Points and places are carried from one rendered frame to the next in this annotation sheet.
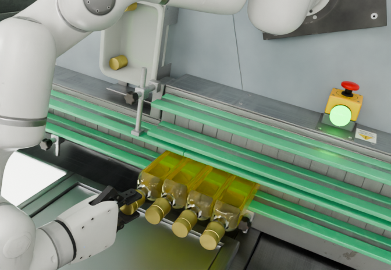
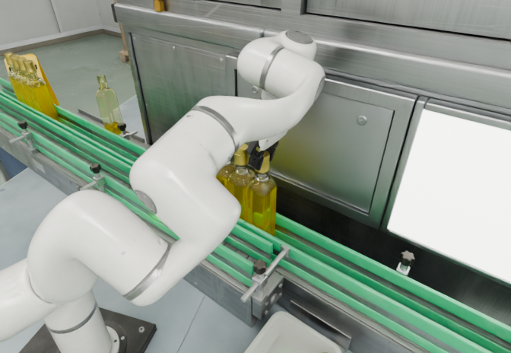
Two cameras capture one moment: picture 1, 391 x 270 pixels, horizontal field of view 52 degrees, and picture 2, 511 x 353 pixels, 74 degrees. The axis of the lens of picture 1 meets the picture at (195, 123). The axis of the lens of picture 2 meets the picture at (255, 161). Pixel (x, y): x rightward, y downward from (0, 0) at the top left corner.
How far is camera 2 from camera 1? 70 cm
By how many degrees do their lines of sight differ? 53
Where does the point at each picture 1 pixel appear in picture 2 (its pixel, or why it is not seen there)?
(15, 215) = (241, 70)
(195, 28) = not seen: outside the picture
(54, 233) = (266, 95)
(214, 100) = (209, 270)
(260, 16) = not seen: hidden behind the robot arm
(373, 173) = (119, 187)
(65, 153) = (425, 275)
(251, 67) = (185, 310)
